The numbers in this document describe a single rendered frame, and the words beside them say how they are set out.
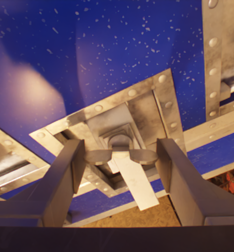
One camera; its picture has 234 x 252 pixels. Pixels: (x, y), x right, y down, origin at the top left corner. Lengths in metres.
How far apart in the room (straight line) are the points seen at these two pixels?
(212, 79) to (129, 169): 0.11
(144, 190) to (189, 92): 0.11
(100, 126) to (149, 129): 0.06
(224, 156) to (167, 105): 0.17
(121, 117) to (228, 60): 0.11
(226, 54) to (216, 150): 0.14
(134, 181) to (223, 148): 0.15
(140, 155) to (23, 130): 0.10
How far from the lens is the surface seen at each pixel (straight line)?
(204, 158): 0.29
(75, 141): 0.16
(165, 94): 0.16
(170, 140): 0.16
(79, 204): 0.31
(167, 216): 3.03
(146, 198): 0.21
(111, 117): 0.17
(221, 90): 0.21
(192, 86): 0.17
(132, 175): 0.19
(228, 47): 0.20
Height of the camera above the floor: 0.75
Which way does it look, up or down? 8 degrees up
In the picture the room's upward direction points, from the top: 114 degrees counter-clockwise
